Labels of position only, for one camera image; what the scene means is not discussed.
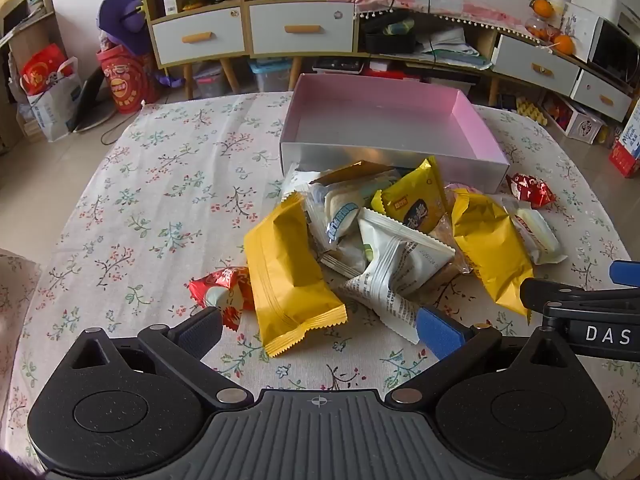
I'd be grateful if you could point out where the white drawer with yellow handle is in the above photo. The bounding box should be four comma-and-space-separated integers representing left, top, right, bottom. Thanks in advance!
150, 7, 247, 67
570, 67, 633, 122
248, 0, 357, 56
492, 34, 583, 97

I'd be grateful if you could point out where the pink cardboard box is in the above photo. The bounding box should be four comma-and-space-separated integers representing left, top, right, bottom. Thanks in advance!
279, 74, 511, 196

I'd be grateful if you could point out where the white printed snack packet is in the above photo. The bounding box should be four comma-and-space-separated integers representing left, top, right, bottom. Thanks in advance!
339, 207, 457, 346

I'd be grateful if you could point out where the small clear storage bin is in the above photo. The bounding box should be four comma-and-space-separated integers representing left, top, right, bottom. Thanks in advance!
192, 65, 226, 98

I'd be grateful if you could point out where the clear cake packet blue print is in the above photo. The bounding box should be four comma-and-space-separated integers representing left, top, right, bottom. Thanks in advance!
305, 180, 375, 253

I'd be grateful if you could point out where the yellow snack packet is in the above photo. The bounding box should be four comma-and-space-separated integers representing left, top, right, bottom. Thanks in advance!
243, 191, 348, 358
450, 190, 535, 317

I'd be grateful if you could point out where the white foam box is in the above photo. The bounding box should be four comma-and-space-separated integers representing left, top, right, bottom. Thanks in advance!
570, 0, 640, 18

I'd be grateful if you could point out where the clear packet with brown biscuit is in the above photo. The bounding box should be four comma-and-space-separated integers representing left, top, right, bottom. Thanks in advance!
430, 220, 472, 306

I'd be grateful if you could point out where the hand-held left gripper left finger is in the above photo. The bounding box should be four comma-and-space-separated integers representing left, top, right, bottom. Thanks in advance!
65, 305, 243, 411

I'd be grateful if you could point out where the red shopping bag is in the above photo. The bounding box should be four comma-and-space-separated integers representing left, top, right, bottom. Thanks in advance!
20, 44, 76, 96

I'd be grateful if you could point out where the clear packet with gold edge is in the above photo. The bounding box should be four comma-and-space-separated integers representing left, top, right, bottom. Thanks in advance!
309, 160, 402, 187

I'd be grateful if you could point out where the red and white candy wrapper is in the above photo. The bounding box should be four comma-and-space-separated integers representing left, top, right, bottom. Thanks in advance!
188, 266, 257, 332

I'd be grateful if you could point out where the storage bin with blue lid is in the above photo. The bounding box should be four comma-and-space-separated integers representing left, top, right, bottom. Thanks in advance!
248, 59, 293, 93

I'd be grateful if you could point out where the glass jar of oranges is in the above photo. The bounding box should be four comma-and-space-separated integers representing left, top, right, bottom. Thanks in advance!
525, 16, 557, 43

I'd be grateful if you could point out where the red and blue carton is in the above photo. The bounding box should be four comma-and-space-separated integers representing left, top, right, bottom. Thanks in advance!
609, 100, 640, 178

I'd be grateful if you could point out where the black case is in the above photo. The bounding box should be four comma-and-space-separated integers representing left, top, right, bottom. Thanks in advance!
364, 15, 418, 55

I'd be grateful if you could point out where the yellow egg tray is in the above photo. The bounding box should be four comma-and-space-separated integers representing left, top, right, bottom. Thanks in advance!
515, 97, 548, 123

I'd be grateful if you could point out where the purple hat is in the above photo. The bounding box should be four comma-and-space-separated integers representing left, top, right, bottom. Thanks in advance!
97, 0, 152, 57

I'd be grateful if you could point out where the low wooden tv cabinet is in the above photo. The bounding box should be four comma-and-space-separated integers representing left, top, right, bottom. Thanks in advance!
356, 7, 636, 122

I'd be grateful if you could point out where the white crate with red print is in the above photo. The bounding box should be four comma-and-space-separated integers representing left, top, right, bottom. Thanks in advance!
542, 95, 606, 145

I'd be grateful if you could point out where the clear packet with white cake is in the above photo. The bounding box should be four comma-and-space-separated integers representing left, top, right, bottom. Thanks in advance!
502, 195, 568, 266

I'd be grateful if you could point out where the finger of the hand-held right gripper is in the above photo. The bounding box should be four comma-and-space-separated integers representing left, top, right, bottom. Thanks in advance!
609, 259, 640, 290
519, 277, 640, 313

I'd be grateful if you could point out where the white printed box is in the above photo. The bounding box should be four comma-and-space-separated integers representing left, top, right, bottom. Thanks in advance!
560, 2, 601, 61

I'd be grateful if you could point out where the black laptop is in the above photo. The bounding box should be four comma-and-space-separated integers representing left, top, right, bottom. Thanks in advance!
67, 67, 108, 133

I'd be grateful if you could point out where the white microwave oven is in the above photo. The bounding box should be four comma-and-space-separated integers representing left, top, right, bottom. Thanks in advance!
587, 15, 640, 83

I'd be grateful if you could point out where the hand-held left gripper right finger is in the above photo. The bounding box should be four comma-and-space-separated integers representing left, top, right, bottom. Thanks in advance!
387, 305, 576, 411

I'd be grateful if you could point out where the red printed gift bag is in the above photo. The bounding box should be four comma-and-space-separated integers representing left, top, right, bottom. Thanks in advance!
96, 45, 161, 115

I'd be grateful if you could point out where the clear packet with pale cake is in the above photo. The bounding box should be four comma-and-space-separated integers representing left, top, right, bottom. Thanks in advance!
320, 232, 373, 279

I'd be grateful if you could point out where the pile of papers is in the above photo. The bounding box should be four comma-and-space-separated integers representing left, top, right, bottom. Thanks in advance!
415, 27, 493, 68

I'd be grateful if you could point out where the wooden bookshelf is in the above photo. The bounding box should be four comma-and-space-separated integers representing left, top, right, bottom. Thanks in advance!
0, 0, 56, 63

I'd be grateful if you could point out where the red box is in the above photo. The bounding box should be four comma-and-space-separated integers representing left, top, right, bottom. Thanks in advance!
369, 61, 422, 79

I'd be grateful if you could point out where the yellow packet with dark print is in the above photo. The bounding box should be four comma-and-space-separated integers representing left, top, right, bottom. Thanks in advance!
371, 156, 451, 235

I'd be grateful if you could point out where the white plastic bag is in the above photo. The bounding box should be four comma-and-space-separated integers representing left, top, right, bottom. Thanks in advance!
27, 57, 83, 142

